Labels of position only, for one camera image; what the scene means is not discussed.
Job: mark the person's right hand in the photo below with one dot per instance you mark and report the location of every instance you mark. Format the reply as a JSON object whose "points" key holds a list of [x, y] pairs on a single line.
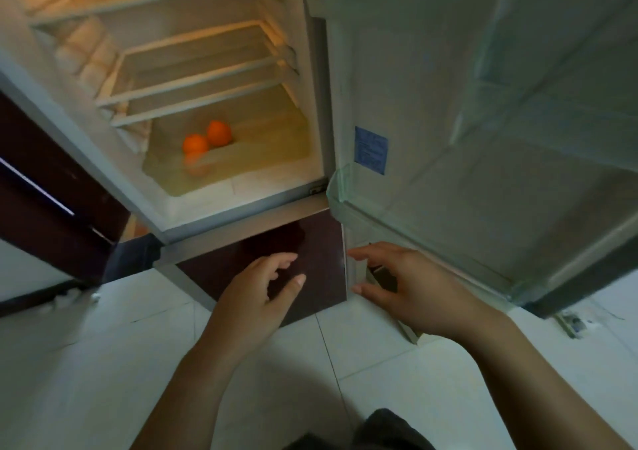
{"points": [[428, 295]]}

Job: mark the person's left hand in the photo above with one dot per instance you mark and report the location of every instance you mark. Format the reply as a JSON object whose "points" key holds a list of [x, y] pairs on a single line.
{"points": [[244, 305]]}

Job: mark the person's left thumb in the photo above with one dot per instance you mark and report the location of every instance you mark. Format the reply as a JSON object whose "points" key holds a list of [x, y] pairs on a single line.
{"points": [[290, 289]]}

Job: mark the person's right thumb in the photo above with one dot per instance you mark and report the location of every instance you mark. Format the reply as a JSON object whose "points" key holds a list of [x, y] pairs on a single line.
{"points": [[374, 296]]}

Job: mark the person's right forearm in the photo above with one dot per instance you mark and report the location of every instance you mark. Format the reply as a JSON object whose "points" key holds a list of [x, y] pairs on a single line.
{"points": [[538, 390]]}

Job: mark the person's left forearm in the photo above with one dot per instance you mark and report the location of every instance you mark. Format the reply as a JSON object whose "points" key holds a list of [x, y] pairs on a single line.
{"points": [[199, 395]]}

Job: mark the dark maroon freezer door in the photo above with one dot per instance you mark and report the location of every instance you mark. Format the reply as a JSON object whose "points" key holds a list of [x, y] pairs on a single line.
{"points": [[234, 250]]}

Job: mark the clear long door shelf bin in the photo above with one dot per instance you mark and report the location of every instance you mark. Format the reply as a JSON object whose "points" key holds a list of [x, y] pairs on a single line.
{"points": [[448, 245]]}

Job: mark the person's dark trousers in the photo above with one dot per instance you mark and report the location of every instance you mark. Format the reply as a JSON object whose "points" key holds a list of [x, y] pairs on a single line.
{"points": [[379, 432]]}

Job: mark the blue sticker label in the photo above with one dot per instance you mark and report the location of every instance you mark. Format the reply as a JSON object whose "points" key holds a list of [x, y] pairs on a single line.
{"points": [[371, 149]]}

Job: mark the orange fruit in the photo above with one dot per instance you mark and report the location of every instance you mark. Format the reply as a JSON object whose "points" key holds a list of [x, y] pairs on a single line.
{"points": [[219, 133], [195, 144]]}

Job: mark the open white refrigerator door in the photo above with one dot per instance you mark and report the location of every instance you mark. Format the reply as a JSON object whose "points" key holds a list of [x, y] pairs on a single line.
{"points": [[428, 90]]}

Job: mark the white floor debris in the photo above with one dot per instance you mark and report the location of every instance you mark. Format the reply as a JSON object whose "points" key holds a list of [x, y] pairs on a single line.
{"points": [[74, 299]]}

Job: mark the white slatted refrigerator shelf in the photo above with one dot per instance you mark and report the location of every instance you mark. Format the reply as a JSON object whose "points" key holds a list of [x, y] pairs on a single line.
{"points": [[199, 73]]}

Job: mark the dark maroon cabinet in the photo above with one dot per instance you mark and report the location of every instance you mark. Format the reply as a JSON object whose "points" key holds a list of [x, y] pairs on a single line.
{"points": [[45, 200]]}

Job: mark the white refrigerator body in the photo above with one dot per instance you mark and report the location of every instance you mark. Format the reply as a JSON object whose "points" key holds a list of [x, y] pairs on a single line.
{"points": [[65, 130]]}

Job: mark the clear tall door shelf bin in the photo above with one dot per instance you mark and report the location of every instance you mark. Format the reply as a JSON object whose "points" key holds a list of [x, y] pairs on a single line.
{"points": [[548, 66]]}

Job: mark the white glass refrigerator shelf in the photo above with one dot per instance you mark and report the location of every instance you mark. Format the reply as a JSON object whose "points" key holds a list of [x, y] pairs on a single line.
{"points": [[149, 1]]}

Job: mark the metal door hinge bracket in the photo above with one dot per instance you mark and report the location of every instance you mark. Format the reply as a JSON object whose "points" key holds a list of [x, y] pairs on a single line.
{"points": [[575, 322]]}

